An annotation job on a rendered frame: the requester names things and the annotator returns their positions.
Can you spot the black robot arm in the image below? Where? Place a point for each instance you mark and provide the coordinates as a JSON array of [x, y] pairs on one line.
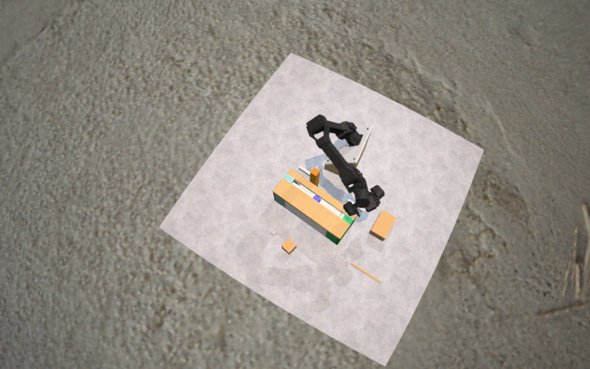
[[348, 173]]

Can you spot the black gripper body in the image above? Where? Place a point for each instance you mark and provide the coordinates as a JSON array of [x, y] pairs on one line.
[[351, 209]]

